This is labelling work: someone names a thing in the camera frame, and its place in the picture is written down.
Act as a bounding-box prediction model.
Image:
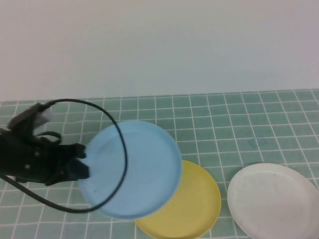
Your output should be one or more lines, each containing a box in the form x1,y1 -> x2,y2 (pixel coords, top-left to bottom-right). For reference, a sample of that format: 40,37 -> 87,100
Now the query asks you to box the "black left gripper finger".
59,142 -> 87,160
65,157 -> 90,182

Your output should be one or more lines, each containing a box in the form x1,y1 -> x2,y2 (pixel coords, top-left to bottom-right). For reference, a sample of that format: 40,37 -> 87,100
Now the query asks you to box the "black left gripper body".
0,128 -> 68,187

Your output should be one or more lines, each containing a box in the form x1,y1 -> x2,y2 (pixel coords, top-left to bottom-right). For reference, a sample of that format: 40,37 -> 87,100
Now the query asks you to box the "light blue plastic plate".
79,119 -> 183,221

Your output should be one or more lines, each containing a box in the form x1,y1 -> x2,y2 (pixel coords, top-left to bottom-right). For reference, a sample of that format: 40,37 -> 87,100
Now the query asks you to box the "white plastic plate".
227,163 -> 319,239

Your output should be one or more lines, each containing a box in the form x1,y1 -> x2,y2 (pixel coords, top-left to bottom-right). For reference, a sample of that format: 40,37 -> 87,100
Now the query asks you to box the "yellow plastic plate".
134,159 -> 222,239

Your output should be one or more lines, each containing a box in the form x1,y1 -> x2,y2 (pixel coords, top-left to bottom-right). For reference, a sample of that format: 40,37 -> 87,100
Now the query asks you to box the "green white checked tablecloth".
0,90 -> 319,239

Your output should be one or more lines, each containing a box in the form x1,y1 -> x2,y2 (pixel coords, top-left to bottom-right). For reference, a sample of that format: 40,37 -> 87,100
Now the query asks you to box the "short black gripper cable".
37,131 -> 62,144

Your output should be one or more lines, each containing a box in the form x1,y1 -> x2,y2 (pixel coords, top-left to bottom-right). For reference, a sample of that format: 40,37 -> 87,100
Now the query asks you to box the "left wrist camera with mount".
6,102 -> 54,134

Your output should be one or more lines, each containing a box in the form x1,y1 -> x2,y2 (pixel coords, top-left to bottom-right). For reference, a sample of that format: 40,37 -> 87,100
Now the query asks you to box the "long black camera cable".
0,99 -> 129,214

